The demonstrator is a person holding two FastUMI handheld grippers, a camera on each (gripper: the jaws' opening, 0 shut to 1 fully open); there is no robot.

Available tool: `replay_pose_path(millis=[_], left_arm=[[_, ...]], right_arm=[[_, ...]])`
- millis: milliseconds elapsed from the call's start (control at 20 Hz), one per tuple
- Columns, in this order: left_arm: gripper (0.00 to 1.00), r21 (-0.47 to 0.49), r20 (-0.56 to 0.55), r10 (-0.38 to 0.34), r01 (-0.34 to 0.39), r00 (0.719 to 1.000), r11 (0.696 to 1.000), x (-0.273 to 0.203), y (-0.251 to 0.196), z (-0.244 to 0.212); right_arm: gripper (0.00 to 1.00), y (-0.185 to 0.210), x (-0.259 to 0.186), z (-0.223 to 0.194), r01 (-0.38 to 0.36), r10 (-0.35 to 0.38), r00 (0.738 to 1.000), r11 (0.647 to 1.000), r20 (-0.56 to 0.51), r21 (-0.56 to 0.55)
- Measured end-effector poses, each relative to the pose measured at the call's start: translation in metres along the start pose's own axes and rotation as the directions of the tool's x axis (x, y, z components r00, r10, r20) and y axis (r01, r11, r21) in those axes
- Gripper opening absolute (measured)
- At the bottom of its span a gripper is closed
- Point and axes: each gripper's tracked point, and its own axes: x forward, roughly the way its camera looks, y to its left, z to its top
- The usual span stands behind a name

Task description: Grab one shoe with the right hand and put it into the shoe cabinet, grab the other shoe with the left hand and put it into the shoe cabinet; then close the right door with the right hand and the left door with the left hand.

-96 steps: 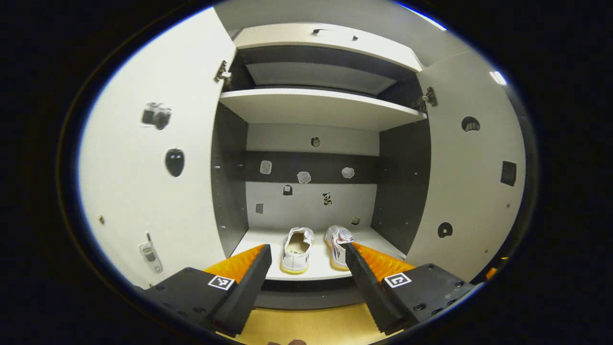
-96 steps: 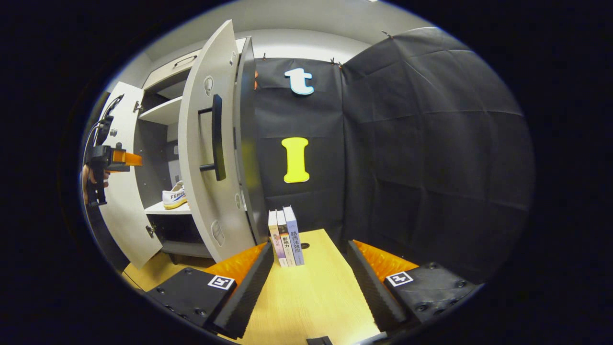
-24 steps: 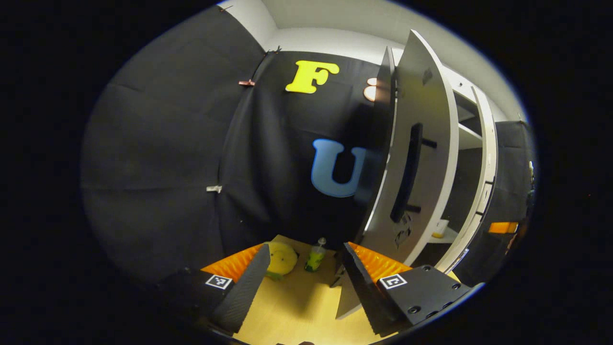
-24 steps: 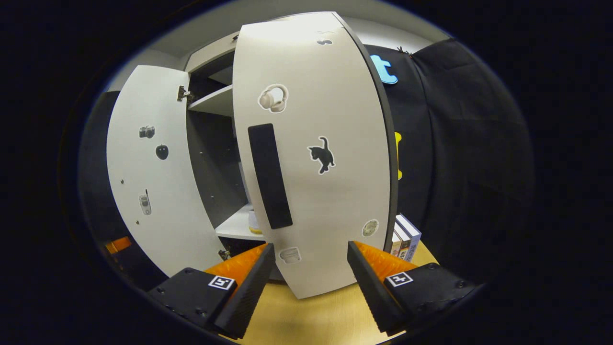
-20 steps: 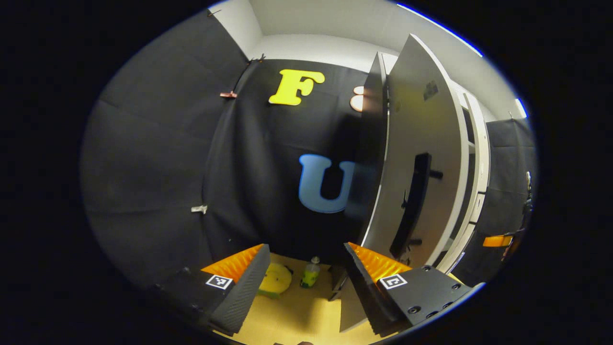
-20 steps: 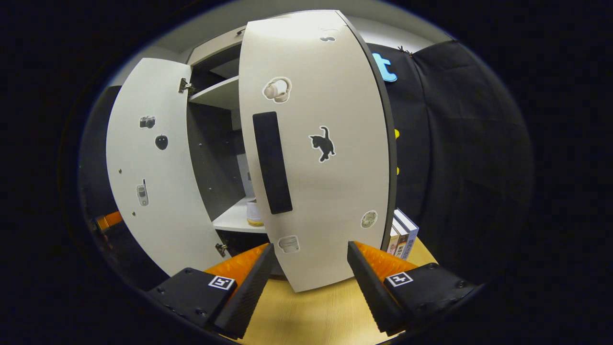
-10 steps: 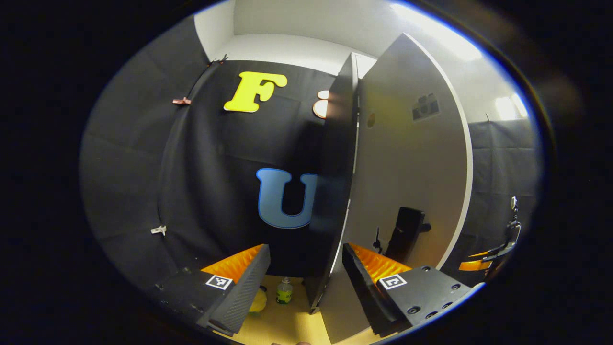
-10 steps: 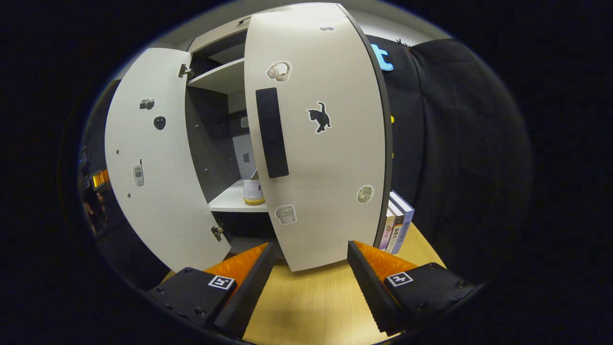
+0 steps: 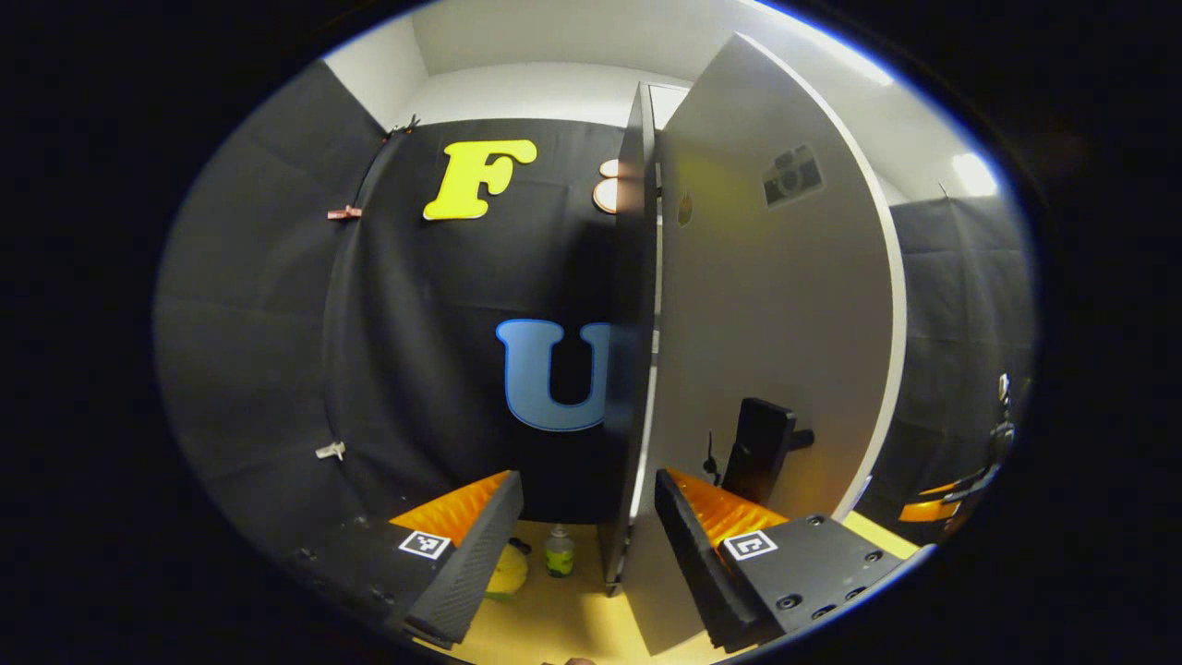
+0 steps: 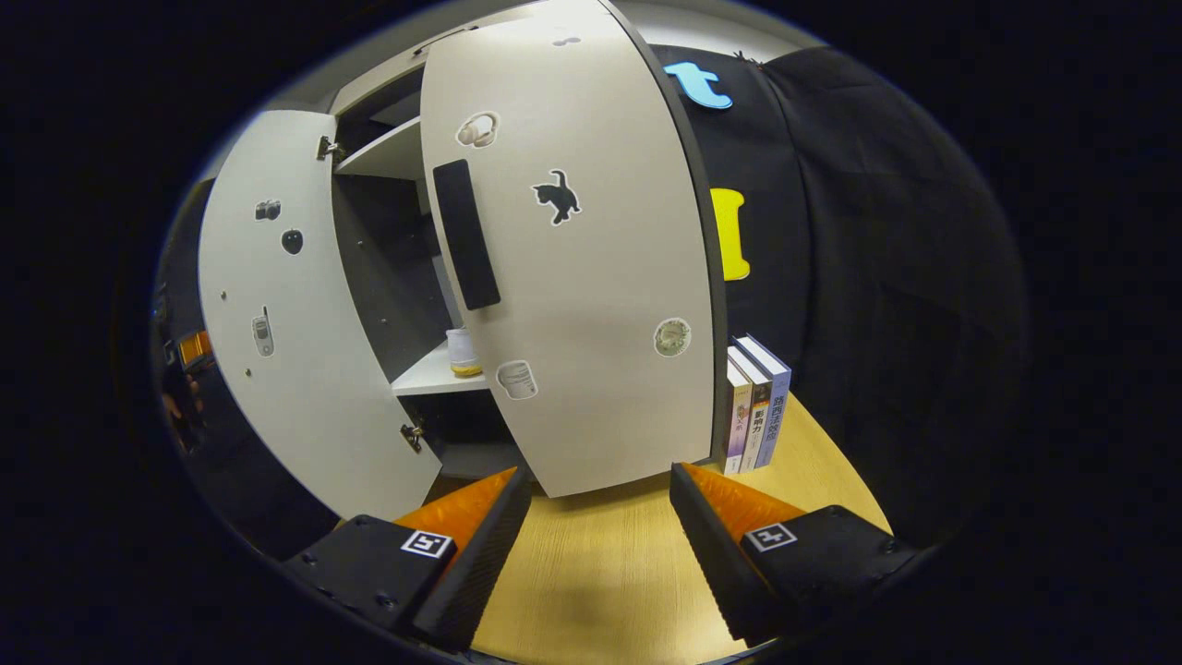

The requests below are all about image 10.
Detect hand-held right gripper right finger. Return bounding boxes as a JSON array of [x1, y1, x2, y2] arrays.
[[669, 462, 920, 647]]

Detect blue book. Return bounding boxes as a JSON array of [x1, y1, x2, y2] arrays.
[[739, 334, 792, 470]]

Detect black door handle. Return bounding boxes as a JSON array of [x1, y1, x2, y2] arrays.
[[432, 159, 502, 311]]

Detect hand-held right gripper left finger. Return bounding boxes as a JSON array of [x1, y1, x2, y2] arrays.
[[282, 465, 534, 652]]

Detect white canvas shoe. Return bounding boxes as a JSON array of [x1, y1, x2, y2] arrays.
[[445, 328, 484, 378]]

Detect white cabinet door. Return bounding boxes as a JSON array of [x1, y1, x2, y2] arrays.
[[420, 0, 730, 500], [197, 109, 444, 523]]

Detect white purple book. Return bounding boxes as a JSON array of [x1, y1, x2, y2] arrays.
[[722, 356, 754, 476]]

